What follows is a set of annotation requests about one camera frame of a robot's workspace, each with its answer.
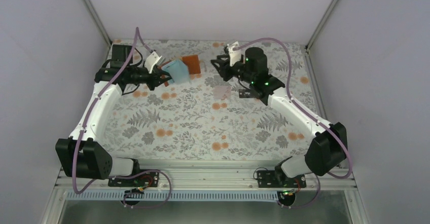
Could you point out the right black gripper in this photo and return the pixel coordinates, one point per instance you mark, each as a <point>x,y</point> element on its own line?
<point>223,71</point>

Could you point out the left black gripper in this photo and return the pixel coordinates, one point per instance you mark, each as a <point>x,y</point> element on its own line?
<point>155,80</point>

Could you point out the brown leather card holder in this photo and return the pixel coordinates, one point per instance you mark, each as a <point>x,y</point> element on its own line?
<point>186,68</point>

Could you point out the pink white credit card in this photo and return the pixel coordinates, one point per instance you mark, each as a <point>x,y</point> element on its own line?
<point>222,92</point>

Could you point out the teal grey credit card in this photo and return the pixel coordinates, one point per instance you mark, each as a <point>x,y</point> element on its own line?
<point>168,67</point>

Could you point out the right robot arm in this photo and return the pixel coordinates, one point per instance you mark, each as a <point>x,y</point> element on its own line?
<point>328,142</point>

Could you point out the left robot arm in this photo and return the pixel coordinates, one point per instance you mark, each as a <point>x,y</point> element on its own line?
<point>81,154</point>

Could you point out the floral patterned table mat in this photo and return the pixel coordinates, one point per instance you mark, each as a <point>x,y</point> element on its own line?
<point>185,122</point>

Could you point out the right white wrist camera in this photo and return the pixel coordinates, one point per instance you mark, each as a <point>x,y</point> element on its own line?
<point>234,53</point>

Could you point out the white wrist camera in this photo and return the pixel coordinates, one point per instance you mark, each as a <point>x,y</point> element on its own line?
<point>151,61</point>
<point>234,53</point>

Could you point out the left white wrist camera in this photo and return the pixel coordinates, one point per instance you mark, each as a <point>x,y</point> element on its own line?
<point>151,61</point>

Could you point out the aluminium rail frame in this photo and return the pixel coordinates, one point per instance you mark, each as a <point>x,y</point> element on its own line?
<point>220,175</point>

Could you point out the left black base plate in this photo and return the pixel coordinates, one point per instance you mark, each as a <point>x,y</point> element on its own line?
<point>142,179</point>

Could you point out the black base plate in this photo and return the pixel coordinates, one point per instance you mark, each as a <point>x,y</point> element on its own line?
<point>271,179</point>
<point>142,179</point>

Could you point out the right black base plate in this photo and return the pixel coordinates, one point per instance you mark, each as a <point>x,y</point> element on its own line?
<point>271,179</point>

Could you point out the slotted grey cable duct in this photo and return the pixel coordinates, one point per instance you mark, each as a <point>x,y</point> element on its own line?
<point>181,195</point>

